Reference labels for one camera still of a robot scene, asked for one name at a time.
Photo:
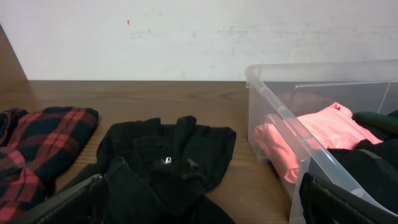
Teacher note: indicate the dark green garment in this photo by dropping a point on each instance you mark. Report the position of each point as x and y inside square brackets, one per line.
[382, 126]

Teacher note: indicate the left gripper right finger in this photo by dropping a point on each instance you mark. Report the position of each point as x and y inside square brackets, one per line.
[326, 203]

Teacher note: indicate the pink shirt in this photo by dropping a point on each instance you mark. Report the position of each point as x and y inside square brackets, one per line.
[333, 127]

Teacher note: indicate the red navy plaid shirt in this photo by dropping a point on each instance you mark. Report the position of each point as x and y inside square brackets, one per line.
[35, 149]

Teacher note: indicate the clear plastic storage bin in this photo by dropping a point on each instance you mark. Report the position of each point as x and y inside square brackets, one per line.
[280, 94]

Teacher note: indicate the black garment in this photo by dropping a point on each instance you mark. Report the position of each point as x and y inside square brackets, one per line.
[374, 167]
[160, 173]

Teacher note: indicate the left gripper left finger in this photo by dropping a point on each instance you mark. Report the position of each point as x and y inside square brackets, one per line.
[84, 203]

